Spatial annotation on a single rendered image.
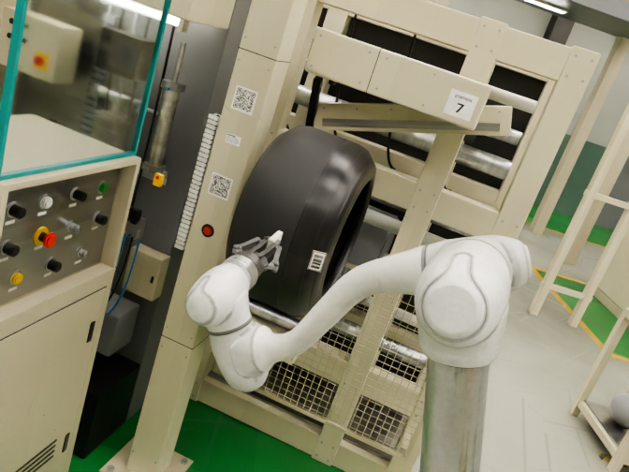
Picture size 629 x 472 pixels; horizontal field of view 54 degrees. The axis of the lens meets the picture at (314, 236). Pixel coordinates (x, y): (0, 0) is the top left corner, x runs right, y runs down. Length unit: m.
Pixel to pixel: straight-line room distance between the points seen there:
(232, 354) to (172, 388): 1.01
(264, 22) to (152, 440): 1.56
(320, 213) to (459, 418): 0.86
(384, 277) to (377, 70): 1.07
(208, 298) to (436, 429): 0.53
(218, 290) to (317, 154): 0.67
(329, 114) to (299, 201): 0.62
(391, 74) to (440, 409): 1.31
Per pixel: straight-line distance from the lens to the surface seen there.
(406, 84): 2.09
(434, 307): 0.92
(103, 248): 2.04
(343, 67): 2.13
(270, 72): 1.93
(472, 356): 0.98
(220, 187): 2.02
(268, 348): 1.35
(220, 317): 1.30
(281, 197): 1.75
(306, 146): 1.84
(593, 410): 4.39
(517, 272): 1.11
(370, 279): 1.19
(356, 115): 2.26
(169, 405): 2.40
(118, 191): 1.96
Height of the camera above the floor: 1.79
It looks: 18 degrees down
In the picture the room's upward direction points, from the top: 19 degrees clockwise
